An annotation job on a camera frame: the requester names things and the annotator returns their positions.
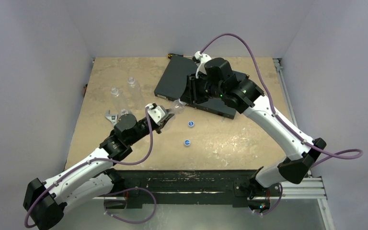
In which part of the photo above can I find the clear plastic bottle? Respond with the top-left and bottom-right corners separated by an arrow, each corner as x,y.
119,109 -> 131,116
111,87 -> 128,114
162,99 -> 186,131
127,77 -> 143,107

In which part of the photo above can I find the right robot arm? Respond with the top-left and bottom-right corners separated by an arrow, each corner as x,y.
180,55 -> 326,195

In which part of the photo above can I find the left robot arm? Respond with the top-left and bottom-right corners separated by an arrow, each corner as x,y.
23,106 -> 175,230

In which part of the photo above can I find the black flat electronics box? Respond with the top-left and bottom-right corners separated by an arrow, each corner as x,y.
154,57 -> 249,119

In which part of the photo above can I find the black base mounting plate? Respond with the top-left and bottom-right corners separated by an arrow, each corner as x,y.
104,169 -> 280,211

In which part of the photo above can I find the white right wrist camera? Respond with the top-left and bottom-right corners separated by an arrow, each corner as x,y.
192,51 -> 212,78

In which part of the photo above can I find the red handled adjustable wrench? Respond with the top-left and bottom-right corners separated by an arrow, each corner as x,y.
105,110 -> 119,126

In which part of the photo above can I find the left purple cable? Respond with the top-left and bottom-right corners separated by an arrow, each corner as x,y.
23,106 -> 157,229

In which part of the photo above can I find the purple cable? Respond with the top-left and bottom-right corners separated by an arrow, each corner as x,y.
200,33 -> 364,217
23,106 -> 157,229

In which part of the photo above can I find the aluminium frame rail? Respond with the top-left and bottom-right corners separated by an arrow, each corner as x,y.
281,177 -> 327,199

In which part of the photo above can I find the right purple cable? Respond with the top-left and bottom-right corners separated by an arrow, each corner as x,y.
200,33 -> 364,217

